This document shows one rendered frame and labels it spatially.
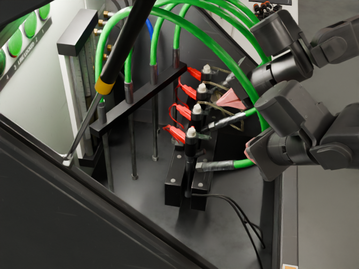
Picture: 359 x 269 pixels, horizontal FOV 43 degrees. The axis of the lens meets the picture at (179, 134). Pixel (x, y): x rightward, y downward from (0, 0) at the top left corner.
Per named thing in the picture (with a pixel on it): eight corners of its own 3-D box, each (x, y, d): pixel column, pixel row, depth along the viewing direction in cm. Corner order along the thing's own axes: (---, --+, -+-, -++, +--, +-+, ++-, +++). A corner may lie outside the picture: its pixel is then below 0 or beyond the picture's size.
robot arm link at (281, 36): (351, 50, 74) (340, 46, 82) (317, -12, 72) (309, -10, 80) (285, 89, 77) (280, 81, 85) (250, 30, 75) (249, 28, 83)
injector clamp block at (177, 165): (203, 228, 114) (207, 189, 104) (164, 222, 115) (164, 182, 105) (219, 136, 138) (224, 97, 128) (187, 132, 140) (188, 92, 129)
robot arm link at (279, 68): (311, 80, 76) (321, 68, 80) (291, 45, 75) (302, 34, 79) (278, 95, 81) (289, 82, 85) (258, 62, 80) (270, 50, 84)
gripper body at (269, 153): (242, 149, 73) (266, 147, 66) (287, 115, 76) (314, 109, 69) (263, 182, 74) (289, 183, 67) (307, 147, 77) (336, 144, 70)
